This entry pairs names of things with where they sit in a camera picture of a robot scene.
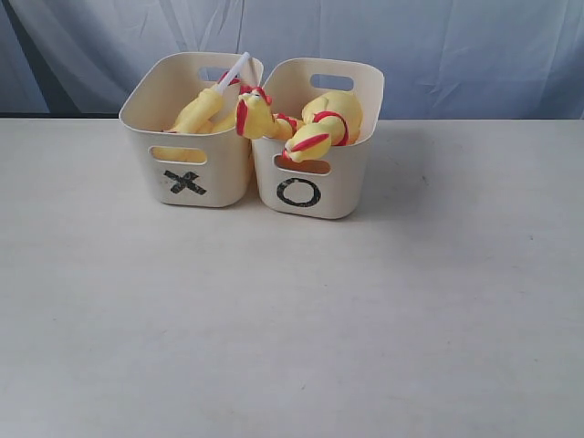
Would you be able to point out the whole yellow rubber chicken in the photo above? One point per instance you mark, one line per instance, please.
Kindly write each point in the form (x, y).
(254, 118)

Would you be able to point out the headless rubber chicken body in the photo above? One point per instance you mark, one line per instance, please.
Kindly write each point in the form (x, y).
(178, 154)

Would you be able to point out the chicken head with white tube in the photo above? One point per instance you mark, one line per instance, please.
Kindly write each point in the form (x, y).
(196, 116)

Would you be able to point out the cream bin marked O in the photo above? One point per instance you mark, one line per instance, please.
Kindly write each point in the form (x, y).
(331, 187)

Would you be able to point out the cream bin marked X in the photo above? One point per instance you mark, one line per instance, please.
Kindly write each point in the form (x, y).
(193, 169)

